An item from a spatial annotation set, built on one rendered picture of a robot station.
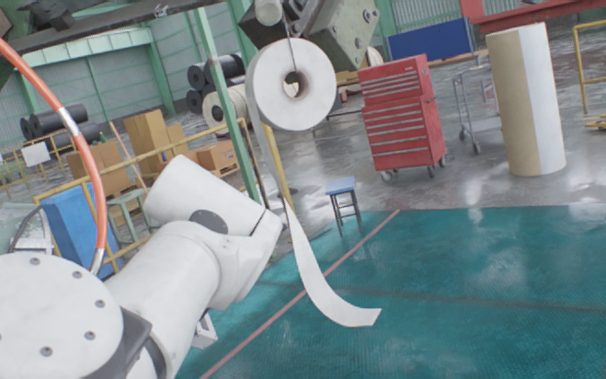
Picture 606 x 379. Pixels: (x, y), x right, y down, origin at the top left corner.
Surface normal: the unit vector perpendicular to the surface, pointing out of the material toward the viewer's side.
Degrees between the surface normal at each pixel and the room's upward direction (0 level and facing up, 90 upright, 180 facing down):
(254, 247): 48
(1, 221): 42
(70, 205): 93
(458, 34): 90
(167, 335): 79
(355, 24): 89
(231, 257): 96
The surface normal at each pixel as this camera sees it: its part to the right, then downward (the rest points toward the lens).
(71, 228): 0.77, 0.00
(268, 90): 0.44, 0.11
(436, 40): -0.59, 0.36
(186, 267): 0.65, -0.67
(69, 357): 0.44, -0.81
